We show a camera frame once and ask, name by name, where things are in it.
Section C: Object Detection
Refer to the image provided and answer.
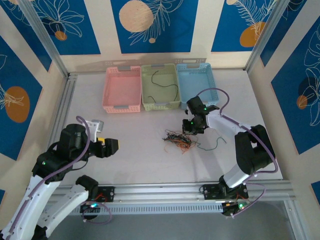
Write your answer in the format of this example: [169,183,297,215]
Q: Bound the thin dark green cable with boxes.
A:
[196,136,228,152]

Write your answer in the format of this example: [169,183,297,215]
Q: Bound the thin black cable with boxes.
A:
[144,70,180,104]

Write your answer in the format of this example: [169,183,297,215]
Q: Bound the blue perforated plastic basket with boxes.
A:
[176,62,221,110]

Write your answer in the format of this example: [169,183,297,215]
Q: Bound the green perforated plastic basket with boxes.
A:
[140,63,182,112]

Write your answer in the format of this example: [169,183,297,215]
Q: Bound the pink perforated plastic basket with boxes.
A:
[101,65,143,115]

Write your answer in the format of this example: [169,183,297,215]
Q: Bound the aluminium table side rail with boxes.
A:
[48,73,77,151]

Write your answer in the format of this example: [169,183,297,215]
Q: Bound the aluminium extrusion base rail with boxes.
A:
[49,180,294,201]

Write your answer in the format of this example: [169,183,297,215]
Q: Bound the grey slotted cable duct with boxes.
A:
[71,201,225,216]

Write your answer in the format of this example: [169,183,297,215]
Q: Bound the aluminium frame post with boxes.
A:
[282,199,307,240]
[246,0,286,72]
[18,0,71,79]

